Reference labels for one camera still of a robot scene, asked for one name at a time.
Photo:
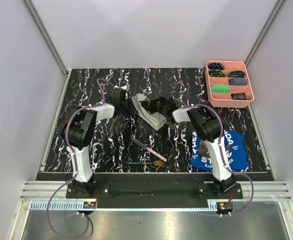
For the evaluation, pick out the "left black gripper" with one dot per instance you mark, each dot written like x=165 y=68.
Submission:
x=132 y=111

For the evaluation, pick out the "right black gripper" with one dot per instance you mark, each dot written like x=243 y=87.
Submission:
x=149 y=105

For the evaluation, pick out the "grey cloth napkin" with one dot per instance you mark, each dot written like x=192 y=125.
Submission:
x=155 y=120

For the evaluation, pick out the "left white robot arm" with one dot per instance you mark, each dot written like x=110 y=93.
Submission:
x=78 y=132

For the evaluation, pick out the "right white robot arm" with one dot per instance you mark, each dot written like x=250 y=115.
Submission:
x=209 y=127

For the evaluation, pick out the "black marbled table mat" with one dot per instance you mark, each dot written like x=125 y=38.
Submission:
x=112 y=146

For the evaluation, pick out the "green rolled sock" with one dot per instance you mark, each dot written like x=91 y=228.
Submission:
x=220 y=88

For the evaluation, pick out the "blue patterned sock top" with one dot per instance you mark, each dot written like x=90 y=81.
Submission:
x=215 y=66

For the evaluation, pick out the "blue patterned sock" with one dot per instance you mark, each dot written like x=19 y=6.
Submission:
x=237 y=74
x=215 y=66
x=216 y=73

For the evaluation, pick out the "blue patterned sock middle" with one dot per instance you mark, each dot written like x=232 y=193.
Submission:
x=216 y=73

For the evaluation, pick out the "pink divided organizer tray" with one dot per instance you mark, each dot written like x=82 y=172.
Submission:
x=228 y=84

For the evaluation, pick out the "dark blue rolled sock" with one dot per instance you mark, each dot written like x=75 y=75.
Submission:
x=237 y=81

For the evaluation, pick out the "dark brown rolled sock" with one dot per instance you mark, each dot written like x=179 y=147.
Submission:
x=239 y=96

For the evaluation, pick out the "blue patterned sock right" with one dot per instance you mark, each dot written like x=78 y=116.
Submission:
x=237 y=74

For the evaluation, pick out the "blue printed t-shirt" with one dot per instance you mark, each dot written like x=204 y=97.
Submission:
x=235 y=152

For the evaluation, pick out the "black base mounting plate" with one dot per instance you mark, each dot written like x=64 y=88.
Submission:
x=156 y=191

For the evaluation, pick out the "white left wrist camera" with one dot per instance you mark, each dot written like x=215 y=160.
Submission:
x=123 y=87

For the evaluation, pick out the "pink-handled table knife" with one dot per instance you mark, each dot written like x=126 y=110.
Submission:
x=149 y=149

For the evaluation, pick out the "gold fork green handle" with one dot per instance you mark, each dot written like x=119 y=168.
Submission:
x=156 y=163

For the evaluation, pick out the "aluminium frame rail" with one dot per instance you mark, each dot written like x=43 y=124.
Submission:
x=45 y=35

